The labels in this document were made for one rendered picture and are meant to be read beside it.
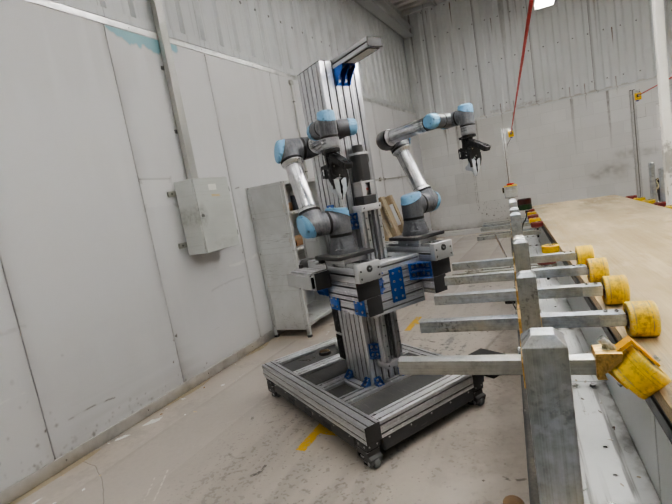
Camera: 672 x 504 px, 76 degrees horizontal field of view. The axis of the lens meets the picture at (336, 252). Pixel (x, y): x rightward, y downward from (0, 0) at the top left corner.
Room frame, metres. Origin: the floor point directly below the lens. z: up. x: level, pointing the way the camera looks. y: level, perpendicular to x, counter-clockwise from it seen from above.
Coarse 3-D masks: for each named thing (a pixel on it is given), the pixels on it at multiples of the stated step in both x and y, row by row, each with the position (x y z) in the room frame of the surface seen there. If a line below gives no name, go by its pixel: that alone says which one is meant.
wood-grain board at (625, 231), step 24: (552, 216) 3.22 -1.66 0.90; (576, 216) 3.00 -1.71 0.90; (600, 216) 2.81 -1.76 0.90; (624, 216) 2.64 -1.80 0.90; (648, 216) 2.49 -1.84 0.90; (576, 240) 2.14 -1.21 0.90; (600, 240) 2.04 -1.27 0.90; (624, 240) 1.95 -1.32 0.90; (648, 240) 1.87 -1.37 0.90; (576, 264) 1.66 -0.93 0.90; (624, 264) 1.54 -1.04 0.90; (648, 264) 1.49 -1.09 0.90; (648, 288) 1.23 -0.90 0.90; (624, 336) 0.93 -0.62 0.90
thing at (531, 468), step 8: (512, 240) 3.64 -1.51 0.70; (512, 248) 3.28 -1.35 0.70; (528, 408) 1.05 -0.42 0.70; (528, 416) 1.01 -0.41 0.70; (528, 424) 0.98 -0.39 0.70; (528, 432) 0.95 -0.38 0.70; (528, 440) 0.92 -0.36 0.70; (528, 448) 0.89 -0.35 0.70; (528, 456) 0.86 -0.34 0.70; (528, 464) 0.84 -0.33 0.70; (528, 472) 0.82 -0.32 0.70; (528, 480) 0.80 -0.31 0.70; (536, 480) 0.79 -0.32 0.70; (536, 488) 0.77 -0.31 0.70; (536, 496) 0.75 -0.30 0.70
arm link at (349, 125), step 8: (336, 120) 1.91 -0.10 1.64; (344, 120) 1.92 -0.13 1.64; (352, 120) 1.94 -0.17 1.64; (344, 128) 1.91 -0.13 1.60; (352, 128) 1.93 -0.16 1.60; (344, 136) 1.95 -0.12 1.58; (312, 144) 2.20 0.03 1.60; (320, 144) 2.13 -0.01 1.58; (312, 152) 2.23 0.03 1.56; (320, 152) 2.23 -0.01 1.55
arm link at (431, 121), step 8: (416, 120) 2.31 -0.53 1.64; (424, 120) 2.23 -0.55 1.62; (432, 120) 2.19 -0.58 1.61; (440, 120) 2.21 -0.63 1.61; (400, 128) 2.39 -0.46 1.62; (408, 128) 2.34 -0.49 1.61; (416, 128) 2.30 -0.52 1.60; (424, 128) 2.27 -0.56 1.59; (432, 128) 2.22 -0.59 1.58; (384, 136) 2.46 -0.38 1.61; (392, 136) 2.43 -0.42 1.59; (400, 136) 2.39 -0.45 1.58; (408, 136) 2.37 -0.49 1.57; (384, 144) 2.49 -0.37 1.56; (392, 144) 2.48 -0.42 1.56
